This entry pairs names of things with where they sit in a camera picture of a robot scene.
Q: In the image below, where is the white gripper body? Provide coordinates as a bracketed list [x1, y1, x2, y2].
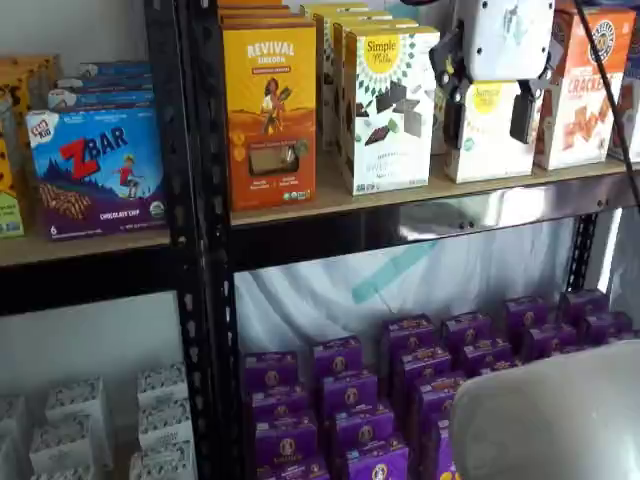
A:
[448, 0, 556, 84]

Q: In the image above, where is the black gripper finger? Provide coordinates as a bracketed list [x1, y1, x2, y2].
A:
[428, 27, 475, 151]
[509, 47, 564, 146]

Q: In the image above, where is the orange white crackers box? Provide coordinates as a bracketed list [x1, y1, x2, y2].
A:
[532, 5, 637, 171]

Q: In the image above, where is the tall Simple Mills chocolate box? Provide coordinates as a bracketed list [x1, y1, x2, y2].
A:
[331, 17, 420, 156]
[298, 2, 370, 17]
[342, 25, 442, 197]
[312, 9, 394, 151]

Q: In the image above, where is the wooden shelf board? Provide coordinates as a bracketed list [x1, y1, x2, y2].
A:
[0, 219, 172, 267]
[228, 148, 640, 227]

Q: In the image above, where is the orange Revival Einkorn box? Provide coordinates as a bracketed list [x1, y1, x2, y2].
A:
[218, 6, 294, 19]
[219, 15, 307, 29]
[221, 23, 318, 212]

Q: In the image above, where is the purple Annie's box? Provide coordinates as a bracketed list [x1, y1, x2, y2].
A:
[253, 413, 320, 467]
[458, 338, 515, 375]
[441, 311, 495, 352]
[581, 311, 635, 347]
[422, 415, 457, 480]
[478, 358, 522, 377]
[241, 351, 301, 396]
[256, 455, 332, 480]
[412, 371, 469, 429]
[343, 433, 411, 480]
[381, 313, 437, 362]
[558, 288, 610, 327]
[502, 295, 550, 342]
[330, 400, 397, 452]
[312, 334, 365, 381]
[523, 323, 580, 360]
[391, 346, 452, 397]
[319, 370, 380, 421]
[248, 385, 312, 426]

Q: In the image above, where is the black metal shelf rack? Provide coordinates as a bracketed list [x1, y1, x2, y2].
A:
[182, 0, 640, 480]
[0, 0, 206, 480]

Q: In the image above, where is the blue purple Zbar box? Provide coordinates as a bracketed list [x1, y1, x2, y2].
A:
[55, 74, 154, 92]
[46, 88, 156, 111]
[78, 60, 152, 79]
[25, 105, 169, 242]

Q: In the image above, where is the white patterned box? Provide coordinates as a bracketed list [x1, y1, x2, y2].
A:
[137, 398, 195, 450]
[0, 433, 22, 480]
[29, 464, 97, 480]
[44, 377, 110, 427]
[0, 396, 32, 442]
[28, 413, 115, 472]
[136, 363, 190, 410]
[129, 441, 198, 480]

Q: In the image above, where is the yellow chocolate chip box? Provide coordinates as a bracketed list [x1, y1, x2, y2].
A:
[0, 130, 27, 239]
[0, 74, 35, 151]
[0, 53, 64, 111]

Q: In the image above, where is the teal tape strip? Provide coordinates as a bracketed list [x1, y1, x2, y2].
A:
[351, 239, 437, 305]

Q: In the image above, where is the black cable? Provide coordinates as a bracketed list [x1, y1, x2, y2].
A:
[572, 0, 640, 204]

